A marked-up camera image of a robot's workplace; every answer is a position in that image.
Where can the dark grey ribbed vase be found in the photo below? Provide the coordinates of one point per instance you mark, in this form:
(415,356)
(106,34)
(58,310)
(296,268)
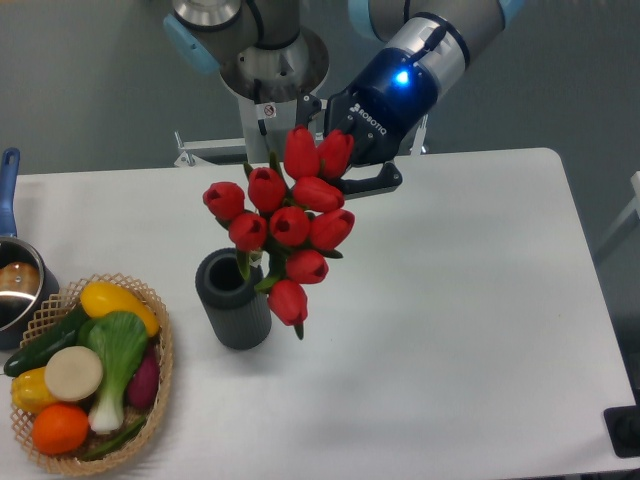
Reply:
(239,316)

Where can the red tulip bouquet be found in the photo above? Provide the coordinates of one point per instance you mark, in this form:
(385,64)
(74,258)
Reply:
(292,212)

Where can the white metal base frame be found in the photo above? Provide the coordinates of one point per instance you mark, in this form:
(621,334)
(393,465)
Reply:
(233,150)

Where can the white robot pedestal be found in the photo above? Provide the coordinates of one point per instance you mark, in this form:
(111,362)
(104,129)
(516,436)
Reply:
(267,84)

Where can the orange fruit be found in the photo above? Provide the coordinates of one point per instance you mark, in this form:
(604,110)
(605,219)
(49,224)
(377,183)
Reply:
(60,428)

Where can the blue handled saucepan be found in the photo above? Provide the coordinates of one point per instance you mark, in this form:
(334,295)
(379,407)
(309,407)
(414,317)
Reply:
(26,282)

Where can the beige round bun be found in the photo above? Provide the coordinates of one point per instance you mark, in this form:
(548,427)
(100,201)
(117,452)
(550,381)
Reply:
(73,373)

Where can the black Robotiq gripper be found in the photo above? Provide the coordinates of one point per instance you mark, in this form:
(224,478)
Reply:
(378,108)

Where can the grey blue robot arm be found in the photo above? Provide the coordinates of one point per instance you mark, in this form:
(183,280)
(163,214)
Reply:
(209,34)

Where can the dark green cucumber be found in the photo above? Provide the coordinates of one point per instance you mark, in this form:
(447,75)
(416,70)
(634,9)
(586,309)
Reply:
(39,351)

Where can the green chili pepper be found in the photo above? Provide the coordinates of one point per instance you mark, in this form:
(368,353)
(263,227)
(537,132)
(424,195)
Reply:
(116,442)

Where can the black device at edge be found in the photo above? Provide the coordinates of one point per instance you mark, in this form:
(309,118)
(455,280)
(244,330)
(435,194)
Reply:
(623,429)

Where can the woven wicker basket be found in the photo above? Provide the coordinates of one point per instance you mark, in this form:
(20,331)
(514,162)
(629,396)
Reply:
(68,464)

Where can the purple sweet potato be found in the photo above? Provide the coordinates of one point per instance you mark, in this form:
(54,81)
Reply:
(142,389)

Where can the green bok choy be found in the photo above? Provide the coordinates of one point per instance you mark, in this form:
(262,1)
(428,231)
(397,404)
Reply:
(119,339)

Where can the yellow squash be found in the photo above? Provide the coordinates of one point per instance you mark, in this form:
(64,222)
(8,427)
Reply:
(100,298)

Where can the yellow bell pepper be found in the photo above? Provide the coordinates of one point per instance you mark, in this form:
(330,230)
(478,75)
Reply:
(30,392)

